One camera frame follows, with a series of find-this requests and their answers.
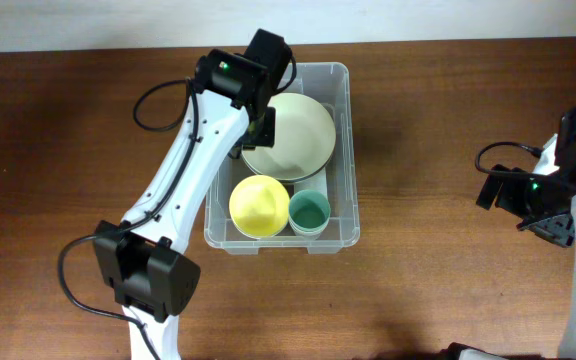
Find yellow small bowl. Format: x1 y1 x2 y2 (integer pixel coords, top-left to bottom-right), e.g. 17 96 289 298
229 175 290 239

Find green plastic cup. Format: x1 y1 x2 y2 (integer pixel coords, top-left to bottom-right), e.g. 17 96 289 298
289 190 332 228

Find grey plastic cup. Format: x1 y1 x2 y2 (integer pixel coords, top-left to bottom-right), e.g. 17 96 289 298
297 233 321 241

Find cream plastic cup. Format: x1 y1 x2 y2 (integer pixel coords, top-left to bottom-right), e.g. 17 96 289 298
291 224 327 235

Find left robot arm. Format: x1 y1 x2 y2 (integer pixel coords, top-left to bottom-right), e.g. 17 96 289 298
92 29 296 359

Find clear plastic storage bin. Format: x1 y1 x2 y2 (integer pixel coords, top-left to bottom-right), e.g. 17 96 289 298
204 62 360 255

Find white label in bin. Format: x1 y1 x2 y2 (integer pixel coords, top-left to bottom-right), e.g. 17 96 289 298
294 169 328 196

